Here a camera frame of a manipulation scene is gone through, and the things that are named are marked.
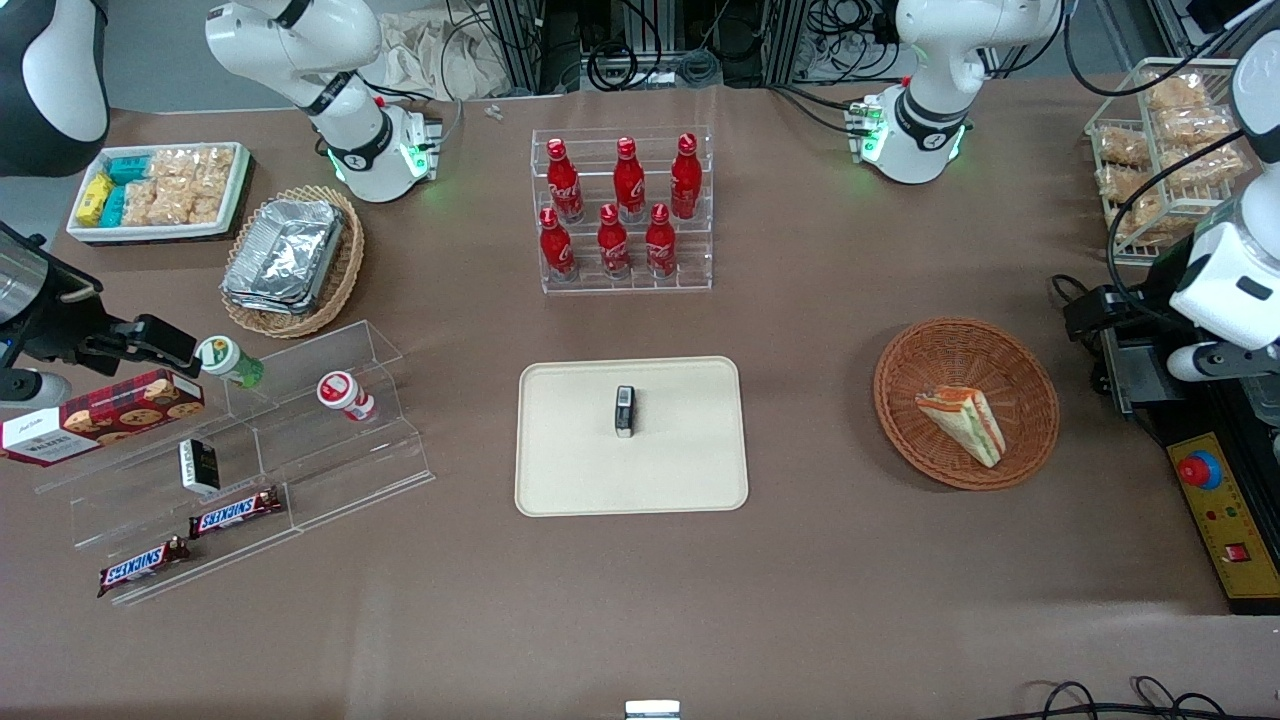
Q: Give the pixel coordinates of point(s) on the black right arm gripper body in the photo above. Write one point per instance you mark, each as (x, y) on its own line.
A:
(52, 328)

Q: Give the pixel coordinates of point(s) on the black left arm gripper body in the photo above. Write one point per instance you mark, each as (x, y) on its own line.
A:
(1140, 299)

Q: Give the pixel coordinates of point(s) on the triangular sandwich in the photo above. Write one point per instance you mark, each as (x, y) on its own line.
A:
(962, 424)

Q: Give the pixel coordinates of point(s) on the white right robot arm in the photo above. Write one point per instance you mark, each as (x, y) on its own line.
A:
(290, 40)

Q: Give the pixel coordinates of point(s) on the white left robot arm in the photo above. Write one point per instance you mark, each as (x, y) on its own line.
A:
(930, 125)

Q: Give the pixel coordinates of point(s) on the white rectangular snack tray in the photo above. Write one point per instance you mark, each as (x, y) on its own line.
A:
(150, 233)

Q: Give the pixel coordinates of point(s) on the aluminium foil tray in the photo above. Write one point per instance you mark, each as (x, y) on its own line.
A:
(262, 300)
(288, 250)

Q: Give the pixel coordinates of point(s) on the brown round wicker basket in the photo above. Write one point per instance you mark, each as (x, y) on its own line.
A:
(930, 350)

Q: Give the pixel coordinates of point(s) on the light oval wicker basket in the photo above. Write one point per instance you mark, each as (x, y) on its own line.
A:
(345, 270)

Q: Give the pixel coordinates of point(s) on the beige plastic serving tray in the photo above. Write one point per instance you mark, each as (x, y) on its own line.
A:
(570, 460)

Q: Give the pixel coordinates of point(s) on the black box grey face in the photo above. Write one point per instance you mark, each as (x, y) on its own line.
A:
(1135, 375)

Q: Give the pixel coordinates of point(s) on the green bottle white cap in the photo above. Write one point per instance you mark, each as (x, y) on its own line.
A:
(228, 361)

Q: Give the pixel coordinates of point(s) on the red tartan cookie box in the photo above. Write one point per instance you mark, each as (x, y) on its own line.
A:
(100, 420)

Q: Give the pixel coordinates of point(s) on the bagged fried snack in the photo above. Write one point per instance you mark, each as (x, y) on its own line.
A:
(1195, 127)
(1125, 147)
(1150, 215)
(1175, 92)
(1122, 185)
(1200, 165)

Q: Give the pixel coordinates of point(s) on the teal snack packet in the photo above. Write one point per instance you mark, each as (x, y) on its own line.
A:
(113, 207)
(128, 168)

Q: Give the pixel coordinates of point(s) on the yellow snack packet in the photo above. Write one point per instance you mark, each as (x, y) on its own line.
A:
(95, 198)

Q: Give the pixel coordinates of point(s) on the small black white box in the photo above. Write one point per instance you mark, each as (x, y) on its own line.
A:
(199, 466)

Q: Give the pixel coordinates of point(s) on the clear bag of crackers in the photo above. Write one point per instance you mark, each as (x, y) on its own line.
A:
(215, 165)
(172, 163)
(140, 203)
(173, 201)
(208, 201)

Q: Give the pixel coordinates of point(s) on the red emergency stop button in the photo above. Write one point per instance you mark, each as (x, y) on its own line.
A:
(1198, 470)

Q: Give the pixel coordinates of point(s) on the snickers chocolate bar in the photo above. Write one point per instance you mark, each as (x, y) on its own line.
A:
(235, 512)
(143, 565)

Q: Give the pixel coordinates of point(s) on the small red white bottle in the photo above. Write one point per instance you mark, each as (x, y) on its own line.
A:
(343, 394)

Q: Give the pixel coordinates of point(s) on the clear acrylic stepped shelf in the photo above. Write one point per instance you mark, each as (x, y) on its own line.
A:
(340, 470)

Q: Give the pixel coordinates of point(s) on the yellow black control box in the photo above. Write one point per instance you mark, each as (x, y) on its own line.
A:
(1230, 540)

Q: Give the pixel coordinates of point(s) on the crumpled beige cloth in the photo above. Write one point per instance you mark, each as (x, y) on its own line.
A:
(420, 55)

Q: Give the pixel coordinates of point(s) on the clear acrylic bottle rack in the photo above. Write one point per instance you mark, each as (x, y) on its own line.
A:
(690, 270)

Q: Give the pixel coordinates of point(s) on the red cola bottle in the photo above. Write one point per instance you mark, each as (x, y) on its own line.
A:
(556, 248)
(686, 180)
(563, 185)
(613, 245)
(628, 182)
(660, 245)

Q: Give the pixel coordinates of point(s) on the small black rectangular item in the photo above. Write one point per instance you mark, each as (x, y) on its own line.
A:
(624, 411)

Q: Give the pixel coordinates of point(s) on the white object at table edge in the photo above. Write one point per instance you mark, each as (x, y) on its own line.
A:
(652, 710)

